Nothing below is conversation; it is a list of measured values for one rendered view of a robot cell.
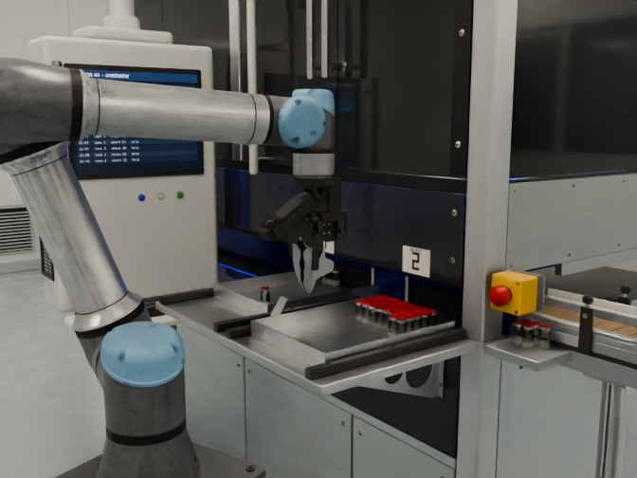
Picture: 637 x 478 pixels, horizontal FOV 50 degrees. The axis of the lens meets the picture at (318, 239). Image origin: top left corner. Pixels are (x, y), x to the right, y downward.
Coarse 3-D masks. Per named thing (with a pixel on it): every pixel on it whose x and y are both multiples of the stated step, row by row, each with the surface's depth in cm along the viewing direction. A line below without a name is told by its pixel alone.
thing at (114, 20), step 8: (112, 0) 192; (120, 0) 192; (128, 0) 193; (112, 8) 193; (120, 8) 192; (128, 8) 193; (112, 16) 191; (120, 16) 191; (128, 16) 193; (104, 24) 195; (112, 24) 192; (120, 24) 192; (128, 24) 192; (136, 24) 195
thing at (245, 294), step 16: (288, 272) 189; (224, 288) 171; (240, 288) 180; (256, 288) 183; (272, 288) 184; (288, 288) 184; (320, 288) 184; (336, 288) 184; (352, 288) 184; (368, 288) 173; (240, 304) 165; (256, 304) 159; (272, 304) 156; (288, 304) 158; (304, 304) 161
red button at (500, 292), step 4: (492, 288) 131; (496, 288) 130; (500, 288) 130; (504, 288) 130; (492, 292) 131; (496, 292) 130; (500, 292) 129; (504, 292) 129; (508, 292) 130; (492, 296) 131; (496, 296) 130; (500, 296) 129; (504, 296) 129; (508, 296) 129; (492, 300) 131; (496, 300) 130; (500, 300) 129; (504, 300) 129; (508, 300) 130; (496, 304) 130; (500, 304) 130; (504, 304) 130
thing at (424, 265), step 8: (408, 248) 153; (416, 248) 151; (408, 256) 153; (416, 256) 151; (424, 256) 149; (408, 264) 154; (416, 264) 151; (424, 264) 150; (416, 272) 152; (424, 272) 150
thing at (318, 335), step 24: (312, 312) 152; (336, 312) 156; (264, 336) 139; (288, 336) 132; (312, 336) 143; (336, 336) 143; (360, 336) 143; (384, 336) 143; (408, 336) 135; (312, 360) 126
